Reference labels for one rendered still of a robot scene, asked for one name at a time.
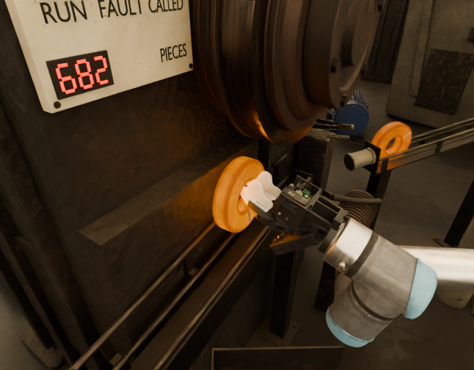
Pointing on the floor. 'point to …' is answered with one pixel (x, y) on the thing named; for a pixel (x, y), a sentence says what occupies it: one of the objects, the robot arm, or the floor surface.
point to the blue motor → (352, 116)
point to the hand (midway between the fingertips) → (241, 186)
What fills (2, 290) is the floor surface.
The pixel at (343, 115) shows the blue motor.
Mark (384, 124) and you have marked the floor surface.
